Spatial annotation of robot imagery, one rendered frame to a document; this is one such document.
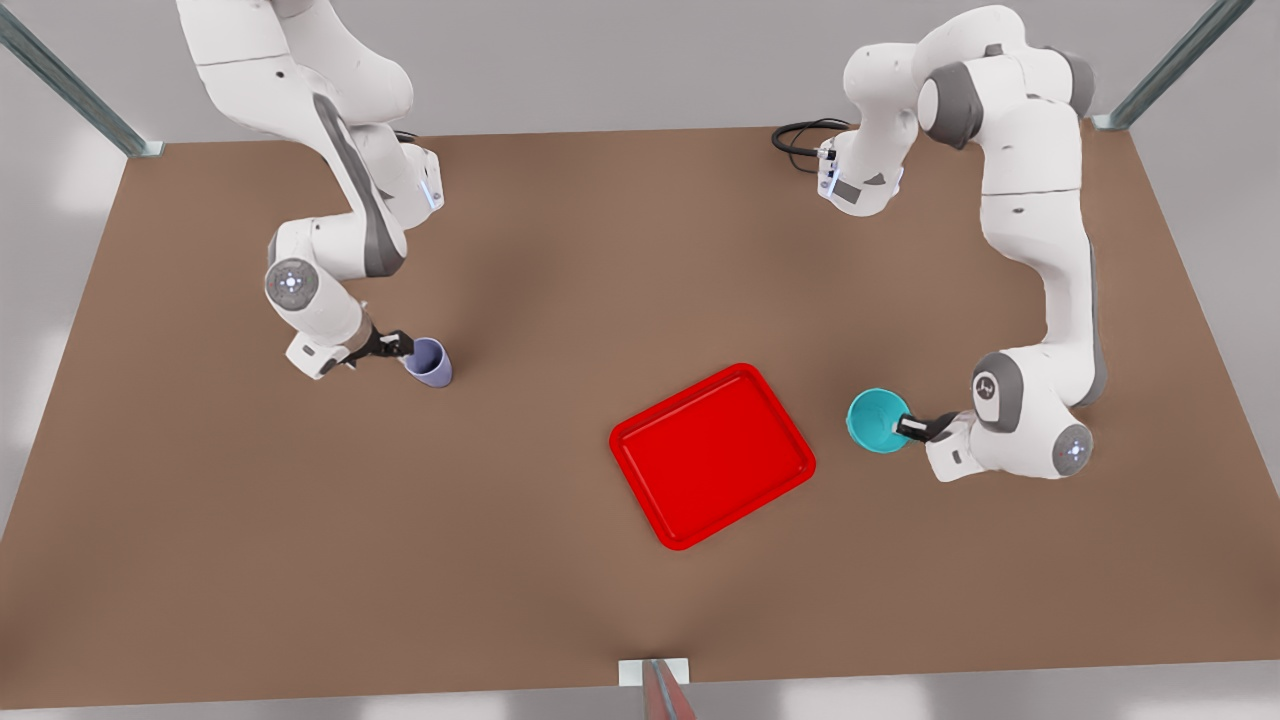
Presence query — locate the teal bowl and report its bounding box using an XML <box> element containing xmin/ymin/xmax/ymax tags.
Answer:
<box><xmin>846</xmin><ymin>388</ymin><xmax>914</xmax><ymax>455</ymax></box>

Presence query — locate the lavender cup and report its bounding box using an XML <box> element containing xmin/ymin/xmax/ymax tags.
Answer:
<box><xmin>403</xmin><ymin>337</ymin><xmax>454</xmax><ymax>389</ymax></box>

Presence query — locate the red tray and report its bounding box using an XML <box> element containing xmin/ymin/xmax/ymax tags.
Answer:
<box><xmin>609</xmin><ymin>362</ymin><xmax>817</xmax><ymax>552</ymax></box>

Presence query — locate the silver frame post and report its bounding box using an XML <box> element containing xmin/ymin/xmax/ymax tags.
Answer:
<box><xmin>0</xmin><ymin>5</ymin><xmax>166</xmax><ymax>160</ymax></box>
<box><xmin>1091</xmin><ymin>0</ymin><xmax>1257</xmax><ymax>132</ymax></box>
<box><xmin>618</xmin><ymin>657</ymin><xmax>698</xmax><ymax>720</ymax></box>

